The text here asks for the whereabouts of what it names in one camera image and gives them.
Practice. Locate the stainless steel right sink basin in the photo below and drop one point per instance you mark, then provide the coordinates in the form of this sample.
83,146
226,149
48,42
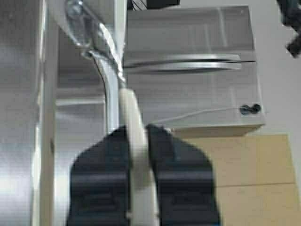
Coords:
21,32

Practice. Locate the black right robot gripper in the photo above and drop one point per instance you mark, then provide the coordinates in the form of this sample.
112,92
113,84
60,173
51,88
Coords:
291,17

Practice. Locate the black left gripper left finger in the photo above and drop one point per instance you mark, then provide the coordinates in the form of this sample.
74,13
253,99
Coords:
100,183

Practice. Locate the wooden lower base cabinet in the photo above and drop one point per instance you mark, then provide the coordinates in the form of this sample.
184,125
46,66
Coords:
255,179

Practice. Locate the white pan with handle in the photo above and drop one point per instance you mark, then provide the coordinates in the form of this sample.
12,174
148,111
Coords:
105,46

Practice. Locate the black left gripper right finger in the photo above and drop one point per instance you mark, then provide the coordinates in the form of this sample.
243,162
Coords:
185,181

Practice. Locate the black sink drain stopper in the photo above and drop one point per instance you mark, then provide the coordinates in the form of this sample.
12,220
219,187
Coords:
246,109

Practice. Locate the stainless steel left sink basin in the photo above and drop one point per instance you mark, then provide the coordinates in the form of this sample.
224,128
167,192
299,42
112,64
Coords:
192,69

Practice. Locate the stainless steel sink basin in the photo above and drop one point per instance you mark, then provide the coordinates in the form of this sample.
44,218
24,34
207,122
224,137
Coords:
192,69
21,32

